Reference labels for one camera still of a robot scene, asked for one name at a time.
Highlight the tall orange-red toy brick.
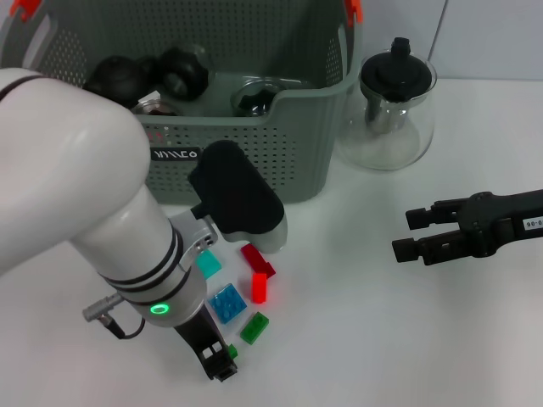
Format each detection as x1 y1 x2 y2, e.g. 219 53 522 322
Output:
251 272 269 304

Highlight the dark clay teapot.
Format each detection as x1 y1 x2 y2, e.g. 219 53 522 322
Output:
82 54 158 107

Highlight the green flat toy brick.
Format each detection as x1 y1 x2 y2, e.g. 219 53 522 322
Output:
239 312 271 344

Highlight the grey perforated storage bin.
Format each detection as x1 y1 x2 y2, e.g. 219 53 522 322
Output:
0 0 366 205

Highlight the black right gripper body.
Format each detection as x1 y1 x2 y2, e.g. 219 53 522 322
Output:
463 188 543 259

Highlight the dark red toy brick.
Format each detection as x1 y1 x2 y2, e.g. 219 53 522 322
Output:
240 242 277 279

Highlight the glass teapot black lid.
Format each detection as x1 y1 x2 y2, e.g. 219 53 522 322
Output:
334 36 437 172

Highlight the teal square toy brick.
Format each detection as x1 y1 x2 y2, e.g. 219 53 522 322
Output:
195 249 223 280

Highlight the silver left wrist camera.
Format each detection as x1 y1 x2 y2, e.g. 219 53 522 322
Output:
188 139 291 254

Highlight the blue square toy brick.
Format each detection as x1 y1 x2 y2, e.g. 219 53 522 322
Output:
207 282 249 326

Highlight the glass teacup black sleeve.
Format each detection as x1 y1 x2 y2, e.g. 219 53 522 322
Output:
155 45 217 103
129 95 180 117
230 78 286 119

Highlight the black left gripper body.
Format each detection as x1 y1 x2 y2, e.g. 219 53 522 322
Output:
173 308 229 358

